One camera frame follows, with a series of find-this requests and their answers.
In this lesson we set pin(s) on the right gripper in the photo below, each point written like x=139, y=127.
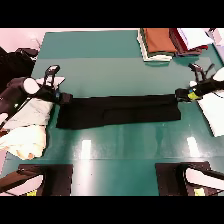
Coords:
x=183, y=94

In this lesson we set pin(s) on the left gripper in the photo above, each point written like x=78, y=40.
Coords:
x=65, y=98

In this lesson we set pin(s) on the black garment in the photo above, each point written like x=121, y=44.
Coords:
x=13, y=65
x=116, y=111

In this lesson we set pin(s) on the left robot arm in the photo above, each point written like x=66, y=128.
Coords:
x=13, y=95

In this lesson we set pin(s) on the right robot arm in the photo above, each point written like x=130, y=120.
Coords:
x=213, y=85

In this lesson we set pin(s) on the white garment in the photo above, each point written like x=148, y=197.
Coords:
x=213, y=115
x=156, y=59
x=195, y=37
x=60, y=80

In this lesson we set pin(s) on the grey garment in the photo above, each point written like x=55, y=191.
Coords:
x=31, y=113

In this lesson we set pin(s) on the dark red garment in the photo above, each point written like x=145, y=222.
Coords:
x=181, y=49

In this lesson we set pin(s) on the green garment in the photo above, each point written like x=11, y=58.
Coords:
x=160, y=54

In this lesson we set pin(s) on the orange garment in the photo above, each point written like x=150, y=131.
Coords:
x=159, y=40

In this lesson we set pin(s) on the cream garment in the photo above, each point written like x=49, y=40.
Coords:
x=23, y=141

